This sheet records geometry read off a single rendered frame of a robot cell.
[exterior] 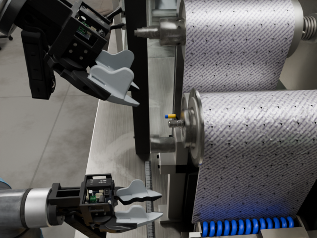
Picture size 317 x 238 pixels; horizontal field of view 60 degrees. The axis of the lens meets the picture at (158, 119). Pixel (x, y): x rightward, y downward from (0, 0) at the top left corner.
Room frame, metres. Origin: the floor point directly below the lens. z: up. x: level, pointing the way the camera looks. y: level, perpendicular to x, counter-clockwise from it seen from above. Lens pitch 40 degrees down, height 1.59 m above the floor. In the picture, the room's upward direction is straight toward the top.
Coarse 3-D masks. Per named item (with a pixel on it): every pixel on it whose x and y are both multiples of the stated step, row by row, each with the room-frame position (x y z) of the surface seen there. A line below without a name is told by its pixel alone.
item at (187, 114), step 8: (184, 112) 0.39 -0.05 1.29; (192, 112) 0.39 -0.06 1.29; (184, 120) 0.37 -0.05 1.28; (192, 120) 0.37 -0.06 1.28; (184, 128) 0.37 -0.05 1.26; (192, 128) 0.36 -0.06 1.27; (184, 136) 0.36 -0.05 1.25; (192, 136) 0.35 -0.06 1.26; (184, 144) 0.36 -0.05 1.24; (192, 144) 0.35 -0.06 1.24
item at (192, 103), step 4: (192, 100) 0.41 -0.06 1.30; (192, 104) 0.41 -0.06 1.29; (196, 104) 0.38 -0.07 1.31; (196, 108) 0.37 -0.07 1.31; (196, 112) 0.37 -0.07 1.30; (196, 116) 0.37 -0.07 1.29; (196, 120) 0.36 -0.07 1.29; (196, 124) 0.36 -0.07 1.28; (196, 128) 0.36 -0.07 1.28; (196, 136) 0.35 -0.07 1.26; (196, 140) 0.35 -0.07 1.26; (196, 144) 0.34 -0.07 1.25; (192, 148) 0.37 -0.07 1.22; (196, 148) 0.34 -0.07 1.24; (192, 152) 0.36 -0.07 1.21; (196, 152) 0.34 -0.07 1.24; (192, 156) 0.36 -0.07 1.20; (196, 156) 0.33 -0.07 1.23
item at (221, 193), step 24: (240, 168) 0.33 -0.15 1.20; (264, 168) 0.33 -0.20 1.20; (288, 168) 0.34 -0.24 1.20; (312, 168) 0.34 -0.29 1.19; (216, 192) 0.33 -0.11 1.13; (240, 192) 0.33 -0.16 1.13; (264, 192) 0.33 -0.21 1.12; (288, 192) 0.34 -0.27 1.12; (192, 216) 0.33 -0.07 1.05; (216, 216) 0.33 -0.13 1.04; (240, 216) 0.33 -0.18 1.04; (264, 216) 0.34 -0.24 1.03
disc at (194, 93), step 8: (192, 88) 0.43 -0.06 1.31; (192, 96) 0.42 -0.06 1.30; (200, 104) 0.37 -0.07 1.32; (200, 112) 0.35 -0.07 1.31; (200, 120) 0.34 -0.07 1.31; (200, 128) 0.34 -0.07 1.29; (200, 136) 0.33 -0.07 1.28; (200, 144) 0.32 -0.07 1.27; (200, 152) 0.32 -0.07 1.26; (192, 160) 0.36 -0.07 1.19; (200, 160) 0.31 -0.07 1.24
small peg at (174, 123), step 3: (171, 120) 0.38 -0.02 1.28; (174, 120) 0.38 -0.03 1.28; (177, 120) 0.38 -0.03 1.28; (180, 120) 0.38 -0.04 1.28; (183, 120) 0.38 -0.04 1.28; (168, 123) 0.38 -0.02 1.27; (171, 123) 0.37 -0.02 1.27; (174, 123) 0.37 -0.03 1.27; (177, 123) 0.37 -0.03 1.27; (180, 123) 0.37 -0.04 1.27; (183, 123) 0.37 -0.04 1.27; (168, 126) 0.38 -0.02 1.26; (171, 126) 0.37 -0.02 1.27; (174, 126) 0.37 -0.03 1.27; (177, 126) 0.37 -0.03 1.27; (180, 126) 0.37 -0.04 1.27; (183, 126) 0.37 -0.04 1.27
